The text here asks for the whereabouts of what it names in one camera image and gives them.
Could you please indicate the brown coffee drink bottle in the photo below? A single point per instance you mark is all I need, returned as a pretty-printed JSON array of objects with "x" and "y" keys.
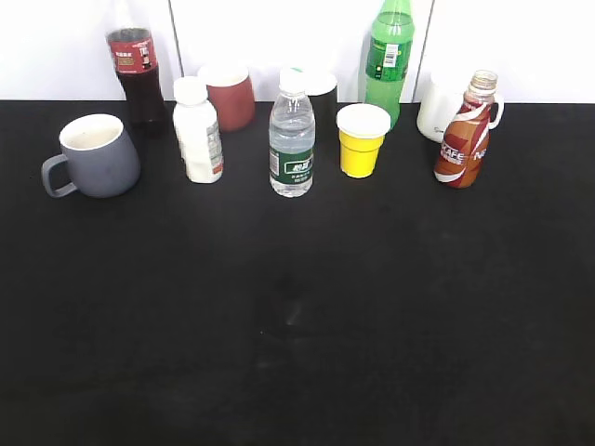
[{"x": 466, "y": 138}]

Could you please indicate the grey ceramic mug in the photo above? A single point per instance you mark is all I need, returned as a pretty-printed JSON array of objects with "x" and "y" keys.
[{"x": 100, "y": 157}]

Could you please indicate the yellow paper cup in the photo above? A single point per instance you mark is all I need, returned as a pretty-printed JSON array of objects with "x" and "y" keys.
[{"x": 361, "y": 130}]

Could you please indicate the green sprite bottle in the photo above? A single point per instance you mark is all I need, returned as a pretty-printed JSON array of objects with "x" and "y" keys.
[{"x": 390, "y": 47}]

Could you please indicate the clear water bottle green label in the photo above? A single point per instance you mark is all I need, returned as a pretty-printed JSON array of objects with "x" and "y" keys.
[{"x": 291, "y": 136}]

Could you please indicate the black ceramic mug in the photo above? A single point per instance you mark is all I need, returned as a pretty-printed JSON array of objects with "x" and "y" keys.
[{"x": 321, "y": 88}]

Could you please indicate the white milk bottle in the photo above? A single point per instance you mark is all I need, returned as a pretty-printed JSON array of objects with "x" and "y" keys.
[{"x": 195, "y": 121}]

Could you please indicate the dark red ceramic mug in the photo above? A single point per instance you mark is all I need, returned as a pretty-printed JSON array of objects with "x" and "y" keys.
[{"x": 230, "y": 90}]

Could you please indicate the white ceramic mug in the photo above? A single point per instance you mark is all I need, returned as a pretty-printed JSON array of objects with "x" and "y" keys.
[{"x": 444, "y": 97}]

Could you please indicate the cola bottle red label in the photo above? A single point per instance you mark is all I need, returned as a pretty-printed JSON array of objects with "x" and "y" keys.
[{"x": 130, "y": 41}]

